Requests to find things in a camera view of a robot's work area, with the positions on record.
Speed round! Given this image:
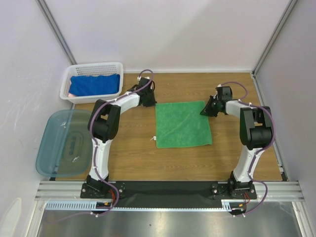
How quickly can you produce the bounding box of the aluminium frame post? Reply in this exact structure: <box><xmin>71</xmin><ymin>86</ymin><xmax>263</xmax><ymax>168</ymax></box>
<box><xmin>252</xmin><ymin>0</ymin><xmax>299</xmax><ymax>75</ymax></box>
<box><xmin>35</xmin><ymin>0</ymin><xmax>77</xmax><ymax>65</ymax></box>

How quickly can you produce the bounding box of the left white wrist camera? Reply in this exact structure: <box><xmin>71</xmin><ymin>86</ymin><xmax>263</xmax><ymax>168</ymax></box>
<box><xmin>137</xmin><ymin>77</ymin><xmax>150</xmax><ymax>81</ymax></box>

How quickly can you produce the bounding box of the left aluminium frame post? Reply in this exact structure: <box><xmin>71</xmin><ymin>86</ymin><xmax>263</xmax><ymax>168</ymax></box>
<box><xmin>35</xmin><ymin>0</ymin><xmax>77</xmax><ymax>65</ymax></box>

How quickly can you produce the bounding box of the blue translucent plastic tub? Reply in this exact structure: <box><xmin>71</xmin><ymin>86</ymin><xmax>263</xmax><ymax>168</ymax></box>
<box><xmin>36</xmin><ymin>110</ymin><xmax>92</xmax><ymax>178</ymax></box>

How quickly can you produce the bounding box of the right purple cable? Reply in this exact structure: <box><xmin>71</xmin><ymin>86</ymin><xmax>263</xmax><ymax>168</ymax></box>
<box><xmin>222</xmin><ymin>81</ymin><xmax>277</xmax><ymax>218</ymax></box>

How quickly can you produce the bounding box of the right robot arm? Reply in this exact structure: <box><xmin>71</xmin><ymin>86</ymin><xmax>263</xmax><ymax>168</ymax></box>
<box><xmin>200</xmin><ymin>83</ymin><xmax>276</xmax><ymax>199</ymax></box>

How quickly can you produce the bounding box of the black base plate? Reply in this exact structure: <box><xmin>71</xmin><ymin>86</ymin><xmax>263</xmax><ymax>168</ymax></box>
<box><xmin>80</xmin><ymin>180</ymin><xmax>257</xmax><ymax>208</ymax></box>

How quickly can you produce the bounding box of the right aluminium frame post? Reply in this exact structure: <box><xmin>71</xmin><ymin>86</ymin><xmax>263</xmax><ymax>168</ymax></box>
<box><xmin>252</xmin><ymin>0</ymin><xmax>299</xmax><ymax>75</ymax></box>

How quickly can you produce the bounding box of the green towel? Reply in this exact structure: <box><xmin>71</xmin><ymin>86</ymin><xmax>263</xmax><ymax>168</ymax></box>
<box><xmin>155</xmin><ymin>101</ymin><xmax>212</xmax><ymax>149</ymax></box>

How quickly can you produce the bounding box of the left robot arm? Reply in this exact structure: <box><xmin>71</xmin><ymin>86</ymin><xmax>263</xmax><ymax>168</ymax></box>
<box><xmin>80</xmin><ymin>76</ymin><xmax>157</xmax><ymax>198</ymax></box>

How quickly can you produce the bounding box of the white perforated plastic basket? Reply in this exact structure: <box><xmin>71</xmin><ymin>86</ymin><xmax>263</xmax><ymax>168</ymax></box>
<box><xmin>60</xmin><ymin>62</ymin><xmax>124</xmax><ymax>104</ymax></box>

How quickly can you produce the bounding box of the slotted aluminium rail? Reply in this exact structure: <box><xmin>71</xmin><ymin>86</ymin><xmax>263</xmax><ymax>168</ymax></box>
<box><xmin>35</xmin><ymin>181</ymin><xmax>304</xmax><ymax>213</ymax></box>

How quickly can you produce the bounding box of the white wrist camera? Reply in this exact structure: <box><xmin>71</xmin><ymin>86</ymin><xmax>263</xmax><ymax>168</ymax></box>
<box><xmin>214</xmin><ymin>84</ymin><xmax>222</xmax><ymax>97</ymax></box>
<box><xmin>137</xmin><ymin>77</ymin><xmax>150</xmax><ymax>81</ymax></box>

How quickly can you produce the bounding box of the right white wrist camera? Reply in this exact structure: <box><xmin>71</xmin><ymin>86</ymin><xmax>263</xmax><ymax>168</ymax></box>
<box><xmin>214</xmin><ymin>84</ymin><xmax>222</xmax><ymax>97</ymax></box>

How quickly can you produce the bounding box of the blue towel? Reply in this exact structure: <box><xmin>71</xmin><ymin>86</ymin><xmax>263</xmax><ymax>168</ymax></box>
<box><xmin>69</xmin><ymin>74</ymin><xmax>120</xmax><ymax>96</ymax></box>

